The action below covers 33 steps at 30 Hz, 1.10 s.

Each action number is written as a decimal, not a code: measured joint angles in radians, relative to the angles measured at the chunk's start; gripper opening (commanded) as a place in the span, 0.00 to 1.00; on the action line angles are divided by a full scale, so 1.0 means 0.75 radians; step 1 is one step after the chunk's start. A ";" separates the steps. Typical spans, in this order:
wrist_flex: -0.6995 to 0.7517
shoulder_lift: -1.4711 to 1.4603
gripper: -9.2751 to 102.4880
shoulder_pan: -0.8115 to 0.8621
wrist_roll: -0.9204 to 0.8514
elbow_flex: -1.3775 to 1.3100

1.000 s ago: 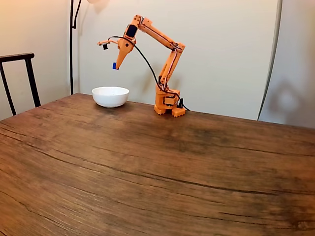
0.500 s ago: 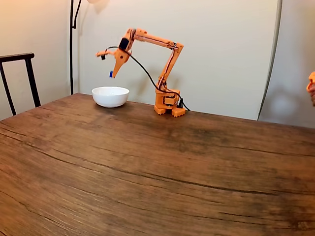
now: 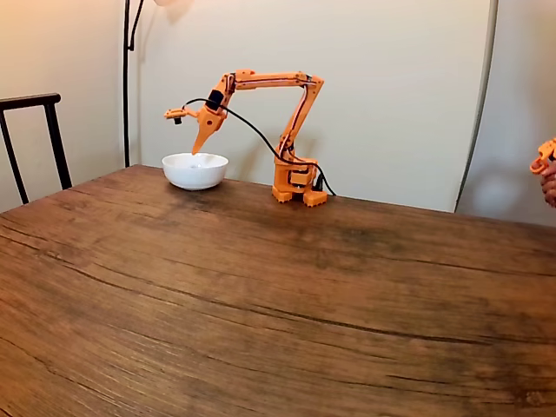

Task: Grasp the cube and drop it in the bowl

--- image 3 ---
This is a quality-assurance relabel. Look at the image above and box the white bowl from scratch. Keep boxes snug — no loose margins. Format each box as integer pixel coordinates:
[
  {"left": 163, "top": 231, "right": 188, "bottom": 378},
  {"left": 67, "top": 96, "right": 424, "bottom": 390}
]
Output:
[{"left": 161, "top": 151, "right": 229, "bottom": 191}]

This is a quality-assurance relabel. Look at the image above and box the orange leader arm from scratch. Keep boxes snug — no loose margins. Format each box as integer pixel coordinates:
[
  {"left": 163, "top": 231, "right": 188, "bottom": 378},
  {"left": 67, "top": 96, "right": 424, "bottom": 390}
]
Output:
[{"left": 528, "top": 137, "right": 556, "bottom": 175}]

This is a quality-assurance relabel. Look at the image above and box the person's hand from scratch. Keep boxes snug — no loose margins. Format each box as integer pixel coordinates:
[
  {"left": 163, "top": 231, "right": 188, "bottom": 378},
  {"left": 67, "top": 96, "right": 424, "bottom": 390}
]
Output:
[{"left": 539, "top": 161, "right": 556, "bottom": 208}]

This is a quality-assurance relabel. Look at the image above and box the black cable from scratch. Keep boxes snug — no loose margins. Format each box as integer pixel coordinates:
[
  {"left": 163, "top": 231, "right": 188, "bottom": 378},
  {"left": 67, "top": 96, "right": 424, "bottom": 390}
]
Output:
[{"left": 182, "top": 97, "right": 338, "bottom": 197}]

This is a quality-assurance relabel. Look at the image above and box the black chair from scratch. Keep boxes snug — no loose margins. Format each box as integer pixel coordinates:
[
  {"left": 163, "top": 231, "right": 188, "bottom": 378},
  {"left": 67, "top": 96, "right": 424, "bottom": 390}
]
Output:
[{"left": 0, "top": 92, "right": 74, "bottom": 205}]

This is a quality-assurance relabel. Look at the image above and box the black floor lamp pole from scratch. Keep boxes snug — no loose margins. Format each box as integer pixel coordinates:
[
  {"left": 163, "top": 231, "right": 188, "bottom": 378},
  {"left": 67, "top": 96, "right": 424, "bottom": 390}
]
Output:
[{"left": 122, "top": 0, "right": 146, "bottom": 169}]

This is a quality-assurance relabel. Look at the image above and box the black camera on orange mount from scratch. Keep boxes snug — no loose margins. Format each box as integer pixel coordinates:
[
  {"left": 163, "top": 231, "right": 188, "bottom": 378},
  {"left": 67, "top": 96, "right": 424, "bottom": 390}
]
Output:
[{"left": 163, "top": 107, "right": 199, "bottom": 127}]

